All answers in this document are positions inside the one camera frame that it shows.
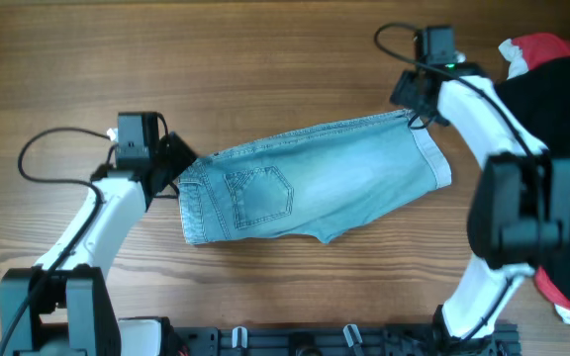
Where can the red and white garment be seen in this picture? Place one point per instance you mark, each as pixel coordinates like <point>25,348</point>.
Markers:
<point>528,52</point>

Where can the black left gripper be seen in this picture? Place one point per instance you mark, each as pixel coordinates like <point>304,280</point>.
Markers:
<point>177,161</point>

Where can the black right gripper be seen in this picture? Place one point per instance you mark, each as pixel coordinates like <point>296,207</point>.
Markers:
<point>409,94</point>

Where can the light blue denim shorts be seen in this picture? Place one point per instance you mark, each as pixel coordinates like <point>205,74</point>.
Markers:
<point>320,181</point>

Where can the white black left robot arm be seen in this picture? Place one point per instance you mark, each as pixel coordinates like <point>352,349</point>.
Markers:
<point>61,305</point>

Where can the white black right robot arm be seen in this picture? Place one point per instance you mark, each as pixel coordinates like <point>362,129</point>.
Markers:
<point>520,213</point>

